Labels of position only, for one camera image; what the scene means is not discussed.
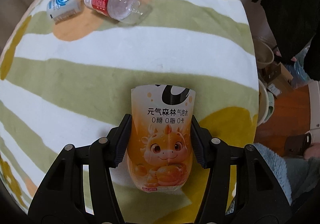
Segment blue plastic bag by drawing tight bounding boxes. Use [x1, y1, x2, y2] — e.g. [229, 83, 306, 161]
[292, 45, 312, 89]

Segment light blue fleece sleeve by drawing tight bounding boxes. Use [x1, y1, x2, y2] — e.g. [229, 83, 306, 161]
[224, 142, 320, 215]

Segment white blue label cup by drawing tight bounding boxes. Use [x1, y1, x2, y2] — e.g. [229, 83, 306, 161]
[47, 0, 83, 23]

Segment black hanging jacket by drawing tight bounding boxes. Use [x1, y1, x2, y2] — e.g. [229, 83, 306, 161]
[253, 0, 319, 66]

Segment green striped flower blanket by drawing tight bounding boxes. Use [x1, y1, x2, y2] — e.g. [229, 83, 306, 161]
[1, 0, 258, 214]

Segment beige paper bowl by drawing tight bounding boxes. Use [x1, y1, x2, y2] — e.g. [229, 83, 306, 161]
[253, 38, 274, 69]

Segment red label clear bottle cup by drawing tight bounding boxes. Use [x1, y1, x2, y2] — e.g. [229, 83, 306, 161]
[84, 0, 152, 25]

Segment brown cardboard box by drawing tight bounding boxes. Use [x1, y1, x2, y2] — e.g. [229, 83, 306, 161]
[263, 63, 293, 99]

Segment orange dragon label bottle cup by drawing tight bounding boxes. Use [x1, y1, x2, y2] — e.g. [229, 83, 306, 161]
[127, 85, 196, 193]

